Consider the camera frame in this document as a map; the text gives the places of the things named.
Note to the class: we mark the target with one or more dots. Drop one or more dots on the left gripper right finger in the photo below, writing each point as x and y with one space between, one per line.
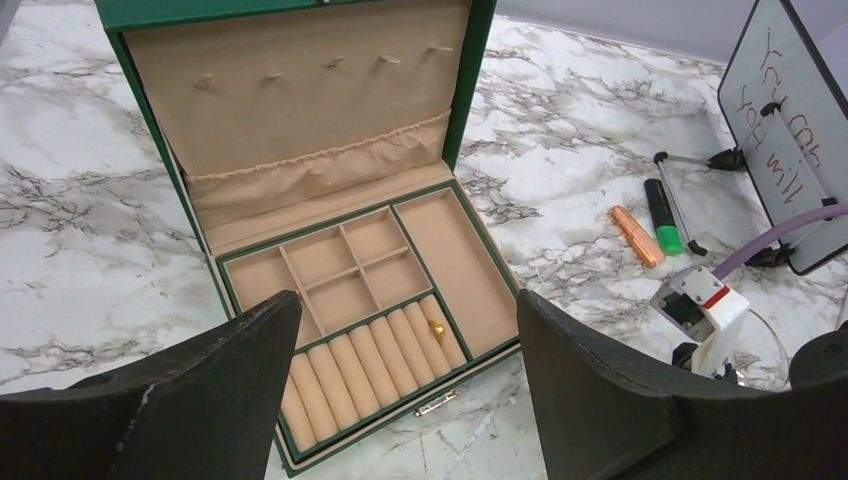
607 411

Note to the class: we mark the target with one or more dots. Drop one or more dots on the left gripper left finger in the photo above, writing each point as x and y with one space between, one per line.
205 408

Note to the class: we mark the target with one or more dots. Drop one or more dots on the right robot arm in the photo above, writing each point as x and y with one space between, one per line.
820 362

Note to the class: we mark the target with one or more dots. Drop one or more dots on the green jewelry box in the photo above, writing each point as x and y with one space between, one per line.
312 145

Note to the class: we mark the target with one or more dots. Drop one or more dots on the green highlighter pen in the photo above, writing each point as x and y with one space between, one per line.
665 228

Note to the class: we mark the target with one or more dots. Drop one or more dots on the small whiteboard on stand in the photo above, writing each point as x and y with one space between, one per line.
787 116

